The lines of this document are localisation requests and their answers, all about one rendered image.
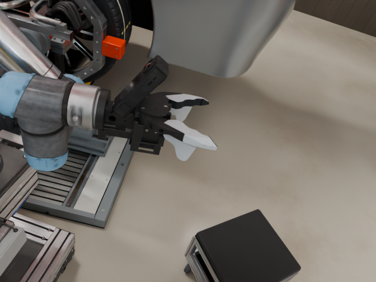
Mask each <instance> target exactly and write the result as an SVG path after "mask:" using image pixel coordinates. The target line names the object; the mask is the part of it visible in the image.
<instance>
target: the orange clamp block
mask: <svg viewBox="0 0 376 282"><path fill-rule="evenodd" d="M125 43H126V41H125V40H123V39H119V38H116V37H113V36H109V35H107V36H106V37H105V39H104V40H103V41H102V55H104V56H107V57H111V58H115V59H118V60H120V59H121V58H122V56H123V55H124V53H125Z"/></svg>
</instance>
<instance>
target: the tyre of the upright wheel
mask: <svg viewBox="0 0 376 282"><path fill-rule="evenodd" d="M93 1H94V3H95V4H96V6H97V7H98V8H99V10H100V11H101V12H102V13H103V14H104V16H105V18H106V19H107V29H106V36H107V35H109V36H113V37H116V38H119V39H123V40H124V31H125V41H126V43H125V47H126V46H127V44H128V42H129V39H130V36H131V31H132V25H133V22H132V20H133V17H132V11H131V5H130V1H129V0H118V1H119V4H120V7H121V9H120V7H119V4H118V2H117V0H93ZM121 10H122V13H123V16H122V13H121ZM123 17H124V22H123ZM124 24H125V29H124ZM105 58H106V59H105V64H104V66H103V67H102V68H101V69H100V70H99V71H98V72H96V73H94V74H92V75H90V76H89V77H87V78H85V79H84V80H82V81H83V82H84V83H88V82H93V81H95V80H97V79H99V78H101V77H103V76H104V75H105V74H106V73H107V72H108V71H109V70H110V69H111V68H112V67H113V66H114V64H115V63H116V61H117V59H115V58H111V57H107V56H105Z"/></svg>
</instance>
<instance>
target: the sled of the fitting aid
mask: <svg viewBox="0 0 376 282"><path fill-rule="evenodd" d="M97 136H98V130H95V132H94V134H93V135H92V137H91V139H90V140H89V139H85V138H81V137H77V136H74V135H71V136H70V138H69V141H68V145H67V147H68V148H72V149H76V150H79V151H83V152H87V153H91V154H95V155H98V156H102V157H105V155H106V153H107V151H108V150H109V147H110V145H111V143H112V141H113V139H114V136H110V135H107V137H106V140H100V139H97Z"/></svg>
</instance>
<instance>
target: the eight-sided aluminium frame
mask: <svg viewBox="0 0 376 282"><path fill-rule="evenodd" d="M74 1H75V2H76V4H77V5H78V7H79V8H80V9H81V10H82V12H83V13H84V14H85V15H86V17H87V18H88V19H89V20H90V22H91V23H92V24H93V61H92V62H91V63H89V64H88V65H86V66H84V67H83V68H81V69H80V70H78V71H76V72H74V73H73V74H72V75H74V76H75V77H78V78H80V79H81V80H84V79H85V78H87V77H89V76H90V75H92V74H94V73H96V72H98V71H99V70H100V69H101V68H102V67H103V66H104V64H105V59H106V58H105V56H104V55H102V41H103V40H104V39H105V37H106V29H107V19H106V18H105V16H104V14H103V13H102V12H101V11H100V10H99V8H98V7H97V6H96V4H95V3H94V1H93V0H74Z"/></svg>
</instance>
